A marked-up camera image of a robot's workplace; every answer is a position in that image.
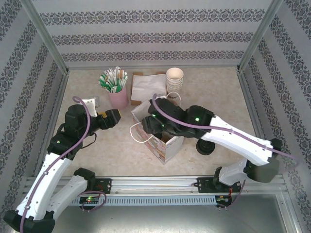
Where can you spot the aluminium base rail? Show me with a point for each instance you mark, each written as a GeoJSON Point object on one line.
{"type": "Point", "coordinates": [155, 185]}

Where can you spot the brown tipped sachet stick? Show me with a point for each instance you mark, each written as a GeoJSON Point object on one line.
{"type": "Point", "coordinates": [118, 72]}

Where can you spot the aluminium frame side rail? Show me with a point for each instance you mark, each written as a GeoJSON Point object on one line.
{"type": "Point", "coordinates": [249, 97]}
{"type": "Point", "coordinates": [59, 97]}

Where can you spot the patterned white paper bag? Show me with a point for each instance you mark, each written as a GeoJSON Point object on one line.
{"type": "Point", "coordinates": [173, 149]}

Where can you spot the black plastic cup lid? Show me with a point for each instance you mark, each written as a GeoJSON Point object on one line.
{"type": "Point", "coordinates": [205, 148]}

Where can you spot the aluminium frame post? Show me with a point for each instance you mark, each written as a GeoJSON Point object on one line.
{"type": "Point", "coordinates": [43, 36]}
{"type": "Point", "coordinates": [260, 36]}

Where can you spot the white napkins on tray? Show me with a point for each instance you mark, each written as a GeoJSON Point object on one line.
{"type": "Point", "coordinates": [136, 102]}

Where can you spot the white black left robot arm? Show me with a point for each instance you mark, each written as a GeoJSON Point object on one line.
{"type": "Point", "coordinates": [48, 174]}

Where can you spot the pink holder cup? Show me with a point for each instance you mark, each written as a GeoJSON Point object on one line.
{"type": "Point", "coordinates": [119, 99]}

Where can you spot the white printed paper cup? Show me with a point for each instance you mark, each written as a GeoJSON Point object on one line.
{"type": "Point", "coordinates": [174, 86]}
{"type": "Point", "coordinates": [174, 89]}
{"type": "Point", "coordinates": [174, 74]}
{"type": "Point", "coordinates": [174, 83]}

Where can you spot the small circuit board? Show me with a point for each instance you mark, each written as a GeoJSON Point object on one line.
{"type": "Point", "coordinates": [90, 200]}
{"type": "Point", "coordinates": [222, 199]}

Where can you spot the grey metal sheet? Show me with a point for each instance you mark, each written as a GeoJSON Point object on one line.
{"type": "Point", "coordinates": [155, 221]}

